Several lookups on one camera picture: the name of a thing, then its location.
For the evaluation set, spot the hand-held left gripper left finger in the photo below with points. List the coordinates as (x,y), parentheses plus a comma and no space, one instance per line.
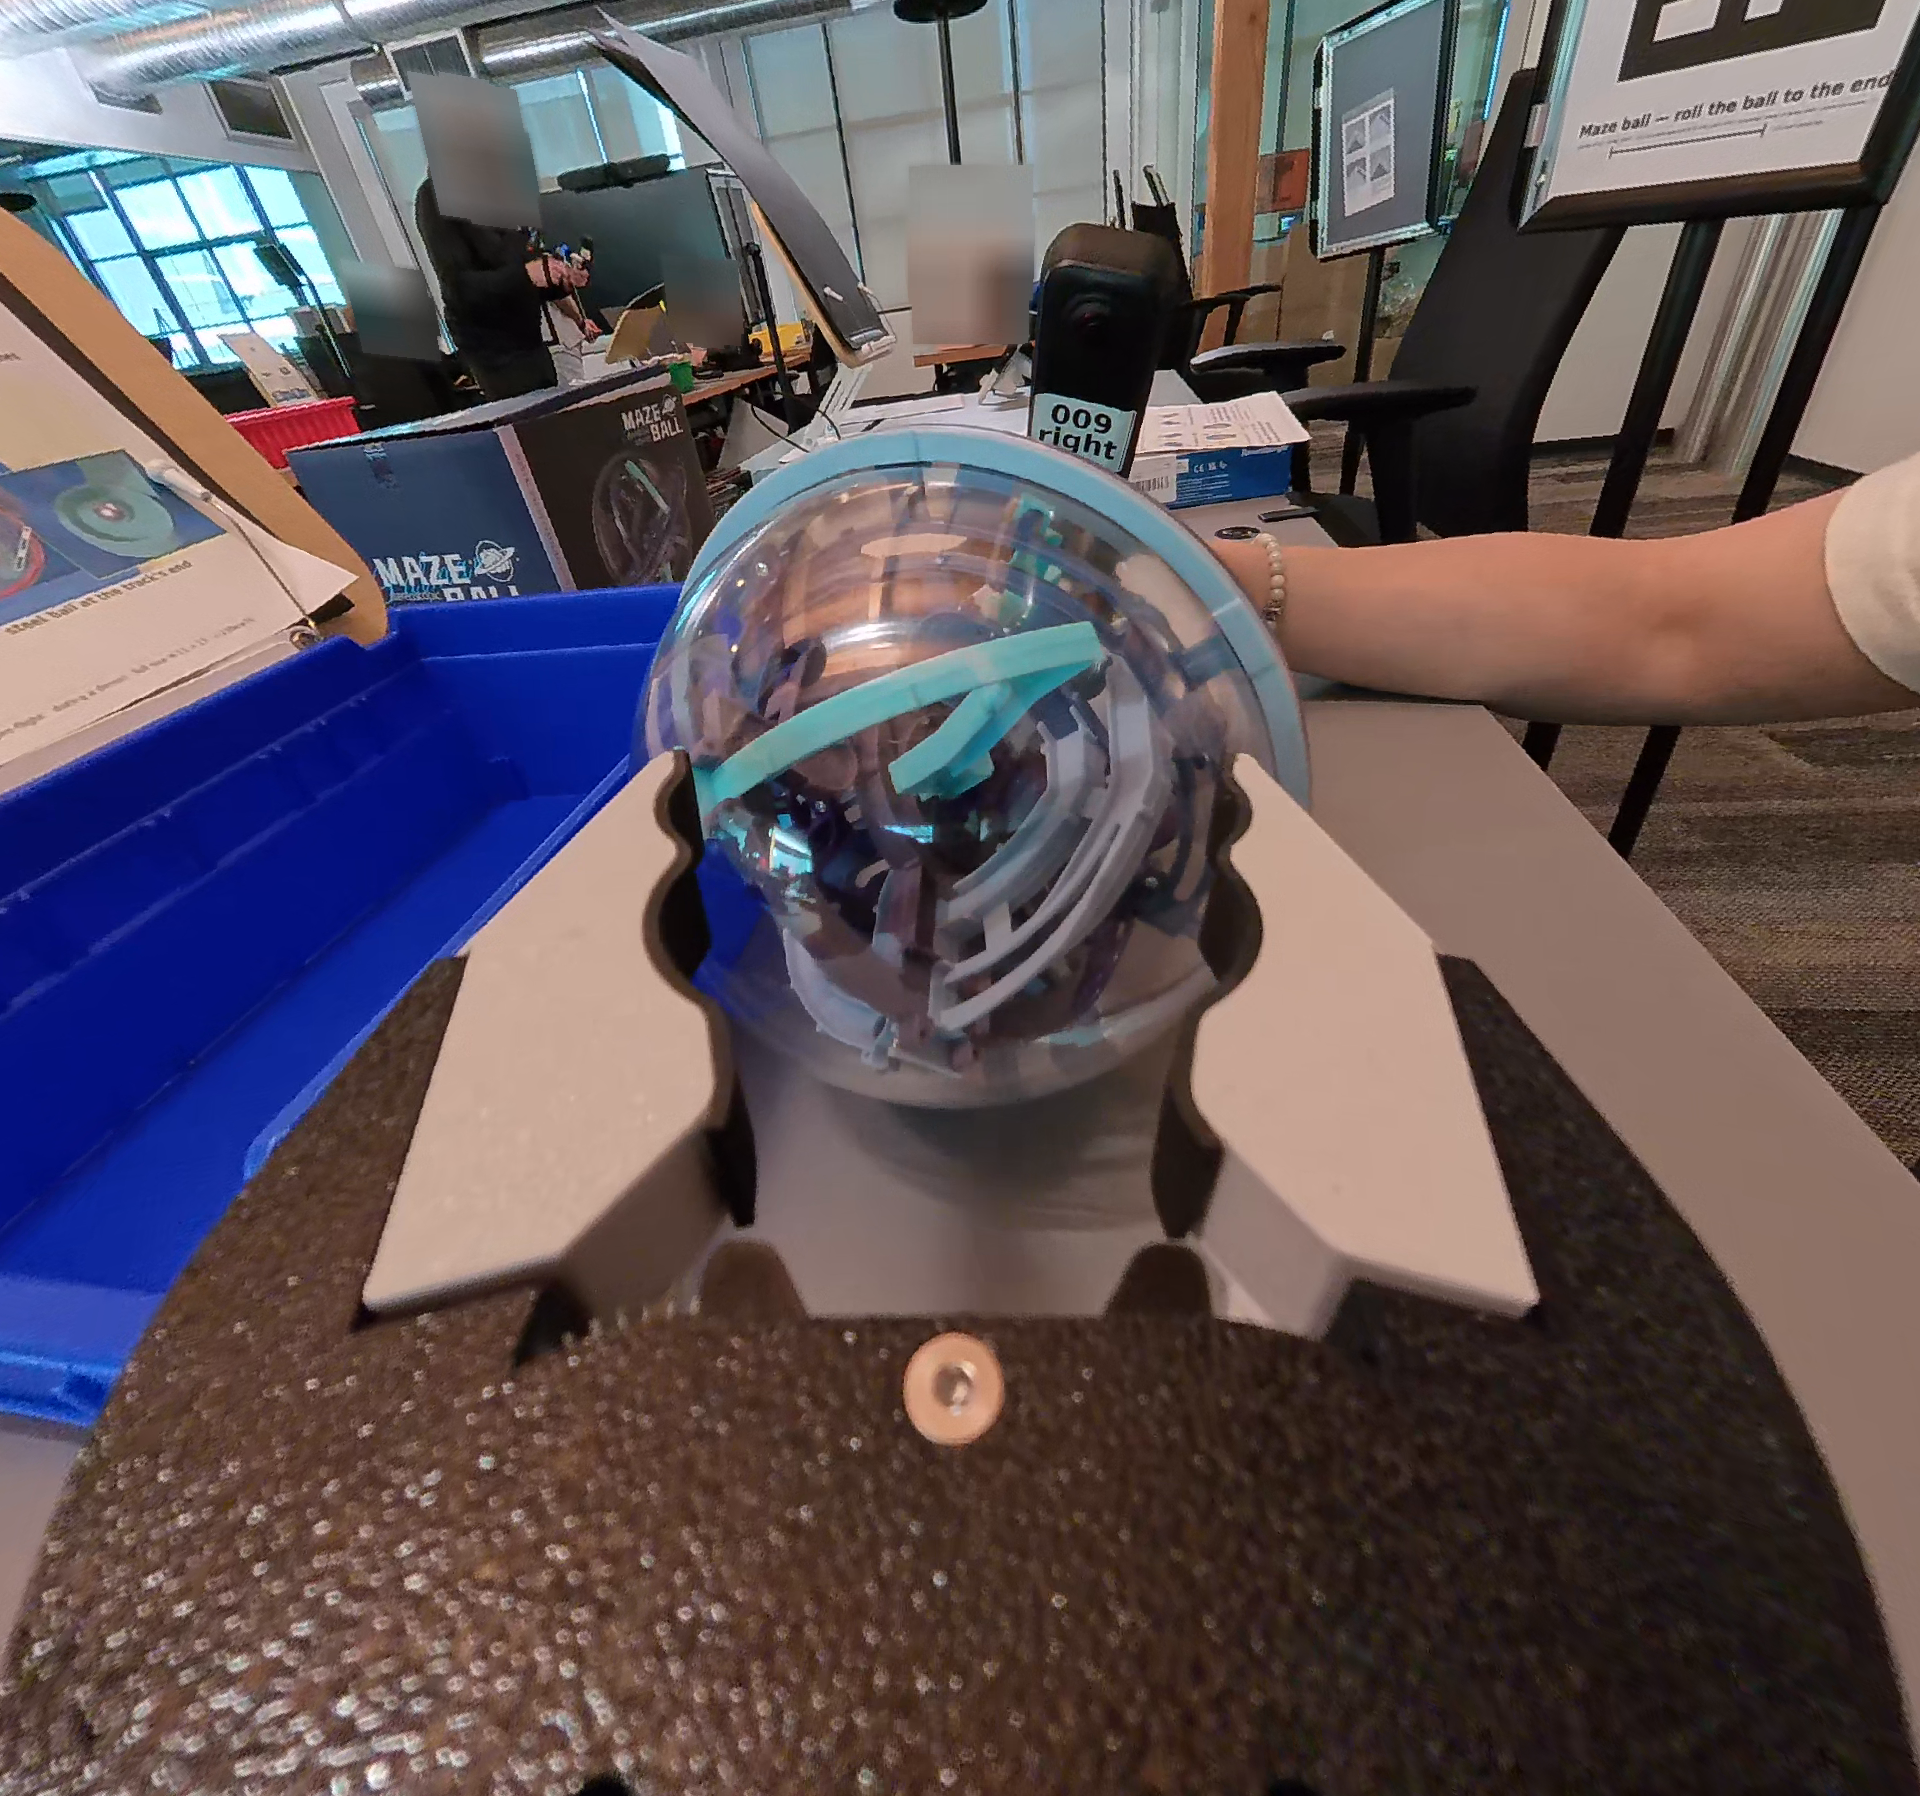
(571,1077)

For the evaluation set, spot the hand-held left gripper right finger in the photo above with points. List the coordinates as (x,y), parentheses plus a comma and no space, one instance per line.
(1335,1077)

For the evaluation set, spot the clear plastic maze ball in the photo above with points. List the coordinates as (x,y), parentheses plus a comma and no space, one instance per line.
(960,746)

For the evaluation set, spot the person's right forearm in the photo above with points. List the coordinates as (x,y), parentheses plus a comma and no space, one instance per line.
(1501,610)

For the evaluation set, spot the blue white cardboard box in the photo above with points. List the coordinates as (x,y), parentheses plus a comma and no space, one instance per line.
(1215,476)

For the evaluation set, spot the black floor lamp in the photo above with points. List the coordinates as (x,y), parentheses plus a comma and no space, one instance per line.
(943,1)

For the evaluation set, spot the black office chair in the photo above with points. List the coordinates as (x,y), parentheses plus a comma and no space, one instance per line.
(1479,327)

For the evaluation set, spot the grey pinboard on stand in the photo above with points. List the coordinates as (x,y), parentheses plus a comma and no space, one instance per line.
(1388,56)

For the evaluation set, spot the blue plastic bin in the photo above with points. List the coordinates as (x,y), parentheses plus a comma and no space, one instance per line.
(224,850)

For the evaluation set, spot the large black screen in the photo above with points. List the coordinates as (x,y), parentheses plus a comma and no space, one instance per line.
(615,228)

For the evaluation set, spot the dark printed cardboard box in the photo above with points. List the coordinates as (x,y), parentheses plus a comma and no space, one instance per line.
(434,507)

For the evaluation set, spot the framed sign on black easel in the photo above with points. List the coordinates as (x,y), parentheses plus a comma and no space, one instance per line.
(1724,131)

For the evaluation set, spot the printed instruction sheet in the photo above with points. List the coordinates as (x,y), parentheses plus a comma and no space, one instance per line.
(91,597)

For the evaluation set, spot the instruction sheet on board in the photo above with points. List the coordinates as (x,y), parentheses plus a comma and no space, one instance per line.
(224,476)

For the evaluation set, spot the red plastic bin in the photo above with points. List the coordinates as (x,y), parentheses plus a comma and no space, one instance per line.
(301,439)

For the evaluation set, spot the person's white sleeve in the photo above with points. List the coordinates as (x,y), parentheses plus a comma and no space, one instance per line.
(1882,580)

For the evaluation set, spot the wooden post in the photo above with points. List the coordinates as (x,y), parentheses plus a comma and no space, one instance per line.
(1243,56)

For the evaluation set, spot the narrow silver ventilation duct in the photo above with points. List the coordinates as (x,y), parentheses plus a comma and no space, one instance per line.
(301,49)

